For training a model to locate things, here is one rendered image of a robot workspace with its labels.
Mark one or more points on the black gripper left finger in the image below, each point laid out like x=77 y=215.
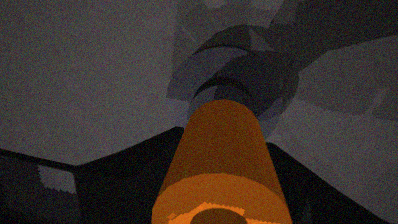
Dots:
x=120 y=188

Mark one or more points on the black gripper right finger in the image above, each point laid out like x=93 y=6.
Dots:
x=312 y=200

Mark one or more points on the orange knob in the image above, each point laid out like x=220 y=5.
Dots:
x=221 y=172

